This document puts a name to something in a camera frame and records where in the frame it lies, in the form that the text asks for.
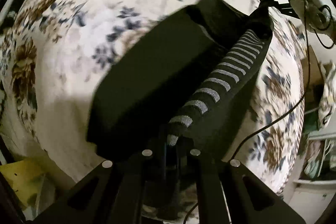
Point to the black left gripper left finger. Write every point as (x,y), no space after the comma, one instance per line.
(113,192)

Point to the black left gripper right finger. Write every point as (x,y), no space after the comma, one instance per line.
(228,192)

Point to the black garment with white stripes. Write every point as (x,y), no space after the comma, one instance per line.
(187,81)

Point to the chair with clothes pile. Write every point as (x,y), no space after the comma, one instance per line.
(319,163)

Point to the yellow cardboard piece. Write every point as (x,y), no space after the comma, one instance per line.
(25,178)

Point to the brown cardboard box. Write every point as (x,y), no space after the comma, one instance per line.
(312,81)

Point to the floral bed blanket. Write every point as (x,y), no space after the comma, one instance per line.
(58,51)

